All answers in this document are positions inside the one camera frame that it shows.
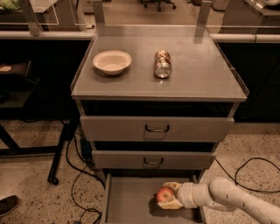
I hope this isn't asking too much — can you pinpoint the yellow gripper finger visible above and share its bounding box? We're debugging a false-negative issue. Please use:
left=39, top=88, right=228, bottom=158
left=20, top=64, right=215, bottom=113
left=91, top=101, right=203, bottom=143
left=162, top=182, right=181, bottom=192
left=157, top=195, right=183, bottom=210

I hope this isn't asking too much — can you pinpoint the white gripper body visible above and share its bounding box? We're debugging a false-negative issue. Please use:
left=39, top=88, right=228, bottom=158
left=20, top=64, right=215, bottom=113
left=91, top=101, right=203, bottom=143
left=177, top=182, right=211, bottom=209

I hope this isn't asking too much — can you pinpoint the red apple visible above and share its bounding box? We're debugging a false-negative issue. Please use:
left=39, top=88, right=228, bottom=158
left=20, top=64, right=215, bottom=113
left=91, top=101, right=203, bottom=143
left=156, top=187, right=174, bottom=202

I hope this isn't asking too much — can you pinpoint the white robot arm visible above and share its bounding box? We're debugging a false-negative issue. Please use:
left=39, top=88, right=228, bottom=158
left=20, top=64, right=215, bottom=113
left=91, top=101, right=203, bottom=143
left=156, top=177, right=280, bottom=224

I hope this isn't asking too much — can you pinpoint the grey bottom drawer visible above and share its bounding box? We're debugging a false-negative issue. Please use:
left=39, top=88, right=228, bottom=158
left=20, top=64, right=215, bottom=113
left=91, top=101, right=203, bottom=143
left=101, top=174, right=206, bottom=224

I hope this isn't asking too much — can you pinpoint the grey drawer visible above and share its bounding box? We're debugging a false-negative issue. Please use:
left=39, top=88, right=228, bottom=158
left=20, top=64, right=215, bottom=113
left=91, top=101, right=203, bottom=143
left=101, top=174, right=206, bottom=224
left=93, top=150, right=215, bottom=170
left=80, top=115, right=234, bottom=142

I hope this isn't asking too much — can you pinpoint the grey middle drawer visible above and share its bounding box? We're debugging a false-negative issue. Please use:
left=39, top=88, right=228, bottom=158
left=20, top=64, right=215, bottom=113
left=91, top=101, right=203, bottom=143
left=93, top=150, right=215, bottom=170

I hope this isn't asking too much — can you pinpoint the grey metal drawer cabinet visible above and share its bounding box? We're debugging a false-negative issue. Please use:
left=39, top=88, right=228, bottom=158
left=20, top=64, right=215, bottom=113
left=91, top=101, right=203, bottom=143
left=72, top=25, right=248, bottom=177

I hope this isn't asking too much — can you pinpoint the grey top drawer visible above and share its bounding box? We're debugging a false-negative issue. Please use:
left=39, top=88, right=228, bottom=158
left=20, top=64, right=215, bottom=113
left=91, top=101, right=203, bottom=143
left=80, top=115, right=234, bottom=142

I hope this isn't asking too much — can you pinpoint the crushed aluminium soda can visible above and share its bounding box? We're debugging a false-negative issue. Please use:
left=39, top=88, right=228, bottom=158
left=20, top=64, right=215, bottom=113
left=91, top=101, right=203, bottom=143
left=154, top=50, right=172, bottom=79

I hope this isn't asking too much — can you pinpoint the white paper bowl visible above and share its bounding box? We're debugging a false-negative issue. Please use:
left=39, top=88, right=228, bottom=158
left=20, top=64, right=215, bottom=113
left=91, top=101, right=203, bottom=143
left=93, top=51, right=132, bottom=75

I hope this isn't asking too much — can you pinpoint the dark shoe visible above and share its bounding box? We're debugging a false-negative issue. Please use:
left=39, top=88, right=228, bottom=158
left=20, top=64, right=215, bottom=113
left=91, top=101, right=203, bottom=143
left=0, top=195, right=19, bottom=217

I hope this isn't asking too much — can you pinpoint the black office chair base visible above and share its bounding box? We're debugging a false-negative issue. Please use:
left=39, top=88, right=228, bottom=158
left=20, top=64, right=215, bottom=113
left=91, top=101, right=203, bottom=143
left=140, top=0, right=177, bottom=12

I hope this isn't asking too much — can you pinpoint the black floor cable right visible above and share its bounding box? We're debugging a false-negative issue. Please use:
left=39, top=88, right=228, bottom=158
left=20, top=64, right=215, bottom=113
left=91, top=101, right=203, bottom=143
left=214, top=157, right=280, bottom=194

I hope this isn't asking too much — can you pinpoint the black floor cable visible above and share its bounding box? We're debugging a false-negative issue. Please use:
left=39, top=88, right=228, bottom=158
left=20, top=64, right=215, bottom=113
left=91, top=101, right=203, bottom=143
left=214, top=157, right=280, bottom=194
left=65, top=134, right=106, bottom=224

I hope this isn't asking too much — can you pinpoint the black floor cable left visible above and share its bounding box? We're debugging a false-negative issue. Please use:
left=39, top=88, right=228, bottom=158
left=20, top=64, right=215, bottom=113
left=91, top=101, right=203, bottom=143
left=65, top=134, right=106, bottom=224

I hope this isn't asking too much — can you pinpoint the black table leg frame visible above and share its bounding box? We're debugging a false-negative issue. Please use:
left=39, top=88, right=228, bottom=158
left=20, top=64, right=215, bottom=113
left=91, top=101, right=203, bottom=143
left=0, top=119, right=79, bottom=186

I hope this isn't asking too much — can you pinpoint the white horizontal rail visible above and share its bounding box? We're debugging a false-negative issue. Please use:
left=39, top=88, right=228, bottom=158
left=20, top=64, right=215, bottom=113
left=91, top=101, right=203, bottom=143
left=0, top=31, right=280, bottom=44

